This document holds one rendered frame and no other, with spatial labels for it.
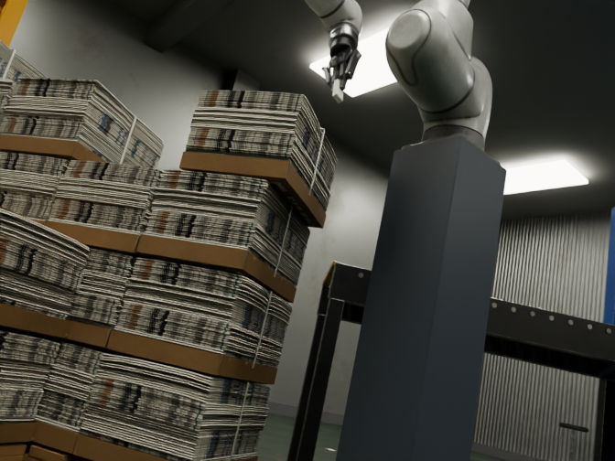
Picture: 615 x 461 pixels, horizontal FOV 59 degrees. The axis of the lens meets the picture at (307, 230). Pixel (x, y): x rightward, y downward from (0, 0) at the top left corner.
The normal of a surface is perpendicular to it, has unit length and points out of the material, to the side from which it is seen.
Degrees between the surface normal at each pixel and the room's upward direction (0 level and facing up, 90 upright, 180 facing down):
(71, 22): 90
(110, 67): 90
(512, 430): 90
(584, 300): 90
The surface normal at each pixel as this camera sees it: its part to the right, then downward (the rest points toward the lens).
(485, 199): 0.64, -0.07
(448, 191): -0.73, -0.33
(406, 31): -0.59, -0.24
